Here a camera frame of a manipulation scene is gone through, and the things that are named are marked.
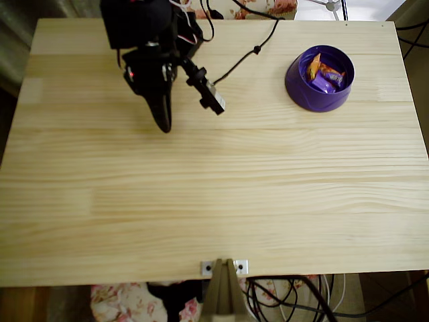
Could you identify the floral fabric cushion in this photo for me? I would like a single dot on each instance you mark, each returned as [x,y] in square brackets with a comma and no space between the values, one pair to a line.
[117,302]
[244,8]

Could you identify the silver metal bracket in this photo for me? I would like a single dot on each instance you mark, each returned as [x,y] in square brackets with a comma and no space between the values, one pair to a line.
[242,266]

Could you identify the white metal stand base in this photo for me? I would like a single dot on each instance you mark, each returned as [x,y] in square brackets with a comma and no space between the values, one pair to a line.
[331,5]

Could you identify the olive camera stand pole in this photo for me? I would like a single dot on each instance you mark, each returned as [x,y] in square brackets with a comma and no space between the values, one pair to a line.
[223,295]

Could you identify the orange candy wrapper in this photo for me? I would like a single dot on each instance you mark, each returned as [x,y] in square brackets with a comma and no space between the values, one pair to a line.
[314,66]

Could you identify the purple bowl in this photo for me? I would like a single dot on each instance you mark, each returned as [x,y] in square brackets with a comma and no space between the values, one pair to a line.
[301,90]

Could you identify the purple candy bar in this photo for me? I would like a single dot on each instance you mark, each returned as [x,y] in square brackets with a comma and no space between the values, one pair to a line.
[322,84]

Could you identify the grey curtain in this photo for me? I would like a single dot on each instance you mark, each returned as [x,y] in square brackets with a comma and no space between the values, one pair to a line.
[20,40]

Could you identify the black webcam on stalk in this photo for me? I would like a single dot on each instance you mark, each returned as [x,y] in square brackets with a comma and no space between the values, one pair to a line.
[209,95]

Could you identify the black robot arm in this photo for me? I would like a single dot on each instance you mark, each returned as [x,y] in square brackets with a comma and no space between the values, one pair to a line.
[134,23]

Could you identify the black cloth lump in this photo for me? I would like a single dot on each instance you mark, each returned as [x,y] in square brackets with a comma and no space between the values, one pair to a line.
[174,298]

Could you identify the orange and purple candy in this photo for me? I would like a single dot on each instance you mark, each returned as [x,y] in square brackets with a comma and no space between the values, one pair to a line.
[332,74]

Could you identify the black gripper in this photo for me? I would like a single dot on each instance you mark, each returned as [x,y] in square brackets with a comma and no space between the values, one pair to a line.
[149,80]

